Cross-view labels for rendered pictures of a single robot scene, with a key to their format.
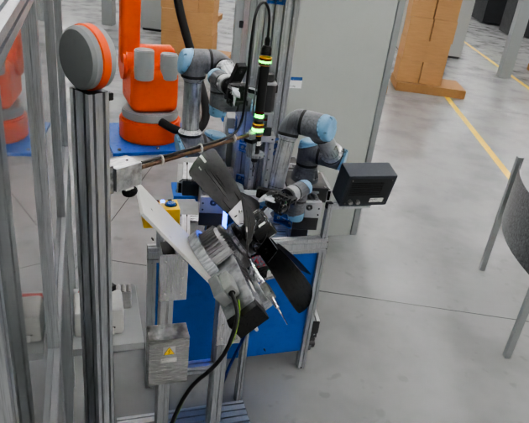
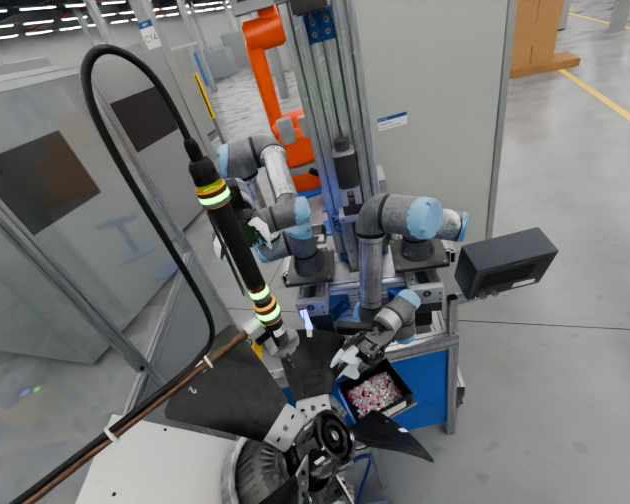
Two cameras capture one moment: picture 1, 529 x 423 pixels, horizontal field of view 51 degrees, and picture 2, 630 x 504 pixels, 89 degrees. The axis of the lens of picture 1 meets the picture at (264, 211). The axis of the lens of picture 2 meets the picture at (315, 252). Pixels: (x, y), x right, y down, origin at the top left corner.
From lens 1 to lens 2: 1.61 m
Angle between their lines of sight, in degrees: 22
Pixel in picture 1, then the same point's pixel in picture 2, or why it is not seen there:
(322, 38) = (419, 61)
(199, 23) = not seen: hidden behind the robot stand
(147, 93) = (295, 152)
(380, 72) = (497, 76)
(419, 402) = (612, 491)
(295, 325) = (435, 406)
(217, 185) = (234, 403)
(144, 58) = (284, 126)
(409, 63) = (518, 50)
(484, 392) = not seen: outside the picture
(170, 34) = not seen: hidden behind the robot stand
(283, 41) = (349, 90)
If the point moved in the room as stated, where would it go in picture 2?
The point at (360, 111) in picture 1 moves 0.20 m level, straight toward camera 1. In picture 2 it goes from (478, 126) to (478, 137)
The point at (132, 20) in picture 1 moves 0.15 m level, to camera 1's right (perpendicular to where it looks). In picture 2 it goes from (269, 98) to (280, 95)
